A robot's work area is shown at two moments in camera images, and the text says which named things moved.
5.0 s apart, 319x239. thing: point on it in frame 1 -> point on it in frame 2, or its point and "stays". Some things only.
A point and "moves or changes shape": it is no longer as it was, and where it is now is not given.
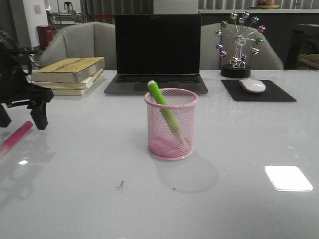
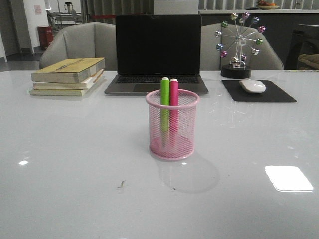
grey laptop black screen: (165, 48) stays
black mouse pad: (272, 92) stays
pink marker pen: (4, 146) -> (174, 111)
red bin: (46, 36) stays
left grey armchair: (83, 40) stays
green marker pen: (166, 110) moves or changes shape
